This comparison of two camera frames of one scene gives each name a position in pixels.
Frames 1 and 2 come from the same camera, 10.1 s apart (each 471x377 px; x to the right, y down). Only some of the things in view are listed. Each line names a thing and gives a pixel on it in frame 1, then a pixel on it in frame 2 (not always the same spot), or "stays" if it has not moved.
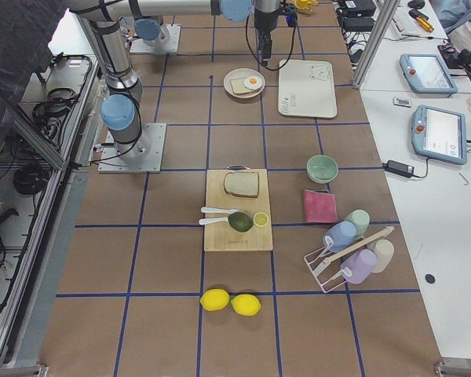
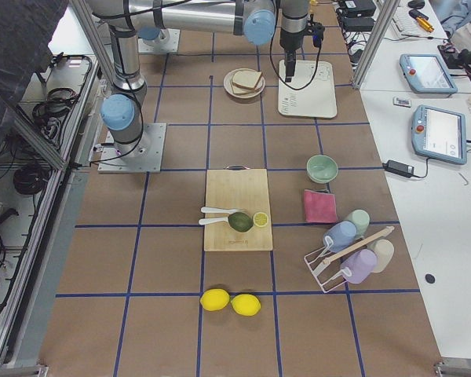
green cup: [360, 218] stays
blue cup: [341, 233] stays
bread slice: [242, 184] to [247, 78]
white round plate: [244, 83] stays
